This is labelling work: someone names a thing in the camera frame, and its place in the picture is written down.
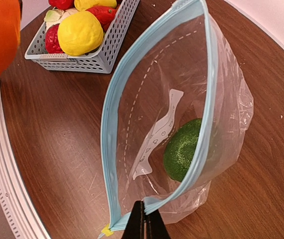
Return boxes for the red apple toy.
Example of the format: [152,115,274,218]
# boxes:
[45,24,64,54]

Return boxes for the pale cabbage toy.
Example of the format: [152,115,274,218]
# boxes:
[44,8,78,31]

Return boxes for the green lime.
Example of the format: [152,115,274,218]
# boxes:
[163,118,202,182]

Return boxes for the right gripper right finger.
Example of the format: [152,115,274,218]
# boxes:
[146,210,170,239]

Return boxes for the clear zip top bag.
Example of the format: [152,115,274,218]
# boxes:
[100,0,254,237]

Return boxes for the red chili pepper toy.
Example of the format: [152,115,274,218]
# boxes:
[86,6,117,32]

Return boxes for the light blue plastic basket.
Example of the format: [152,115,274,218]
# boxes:
[24,0,140,74]

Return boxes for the aluminium front rail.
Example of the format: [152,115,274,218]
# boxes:
[0,93,50,239]

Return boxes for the yellow banana toy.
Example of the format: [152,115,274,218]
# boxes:
[74,0,118,11]

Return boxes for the yellow lemon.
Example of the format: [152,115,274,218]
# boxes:
[57,11,104,56]

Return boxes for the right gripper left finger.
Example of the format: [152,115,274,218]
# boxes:
[122,201,145,239]

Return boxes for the red bell pepper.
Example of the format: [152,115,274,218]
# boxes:
[48,0,74,10]

